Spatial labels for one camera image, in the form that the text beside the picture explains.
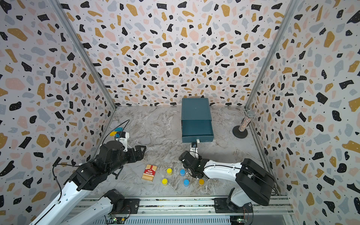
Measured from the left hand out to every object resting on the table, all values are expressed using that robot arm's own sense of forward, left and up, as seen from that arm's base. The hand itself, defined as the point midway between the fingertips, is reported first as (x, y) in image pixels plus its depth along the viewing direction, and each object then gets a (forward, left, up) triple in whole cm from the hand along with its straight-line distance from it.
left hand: (141, 148), depth 70 cm
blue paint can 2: (-11, -22, -21) cm, 33 cm away
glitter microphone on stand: (+21, -60, -17) cm, 66 cm away
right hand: (+3, -23, -20) cm, 31 cm away
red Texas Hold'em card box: (-5, 0, -22) cm, 23 cm away
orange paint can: (-11, -31, -22) cm, 39 cm away
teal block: (+30, +29, -25) cm, 49 cm away
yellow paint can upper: (-4, -12, -22) cm, 25 cm away
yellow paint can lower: (-10, -10, -22) cm, 26 cm away
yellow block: (+25, +32, -23) cm, 47 cm away
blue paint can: (-5, -20, -22) cm, 30 cm away
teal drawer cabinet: (+24, -29, -8) cm, 38 cm away
